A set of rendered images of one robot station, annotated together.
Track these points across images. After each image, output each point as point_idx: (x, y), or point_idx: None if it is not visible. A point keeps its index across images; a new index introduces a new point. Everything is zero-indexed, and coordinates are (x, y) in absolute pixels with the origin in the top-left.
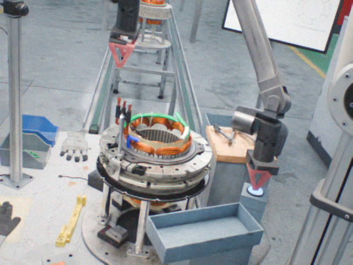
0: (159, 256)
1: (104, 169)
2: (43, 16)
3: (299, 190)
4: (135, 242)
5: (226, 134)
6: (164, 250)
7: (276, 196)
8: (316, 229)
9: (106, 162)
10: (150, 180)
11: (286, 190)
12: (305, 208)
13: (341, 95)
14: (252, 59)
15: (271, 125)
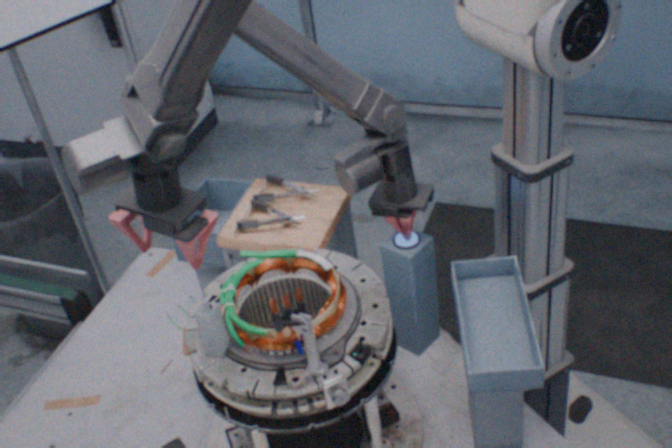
0: (529, 388)
1: (285, 419)
2: None
3: (115, 229)
4: (375, 445)
5: (277, 218)
6: (540, 373)
7: (109, 268)
8: (543, 203)
9: (298, 403)
10: (371, 352)
11: (105, 247)
12: (159, 242)
13: (558, 45)
14: (323, 86)
15: (404, 145)
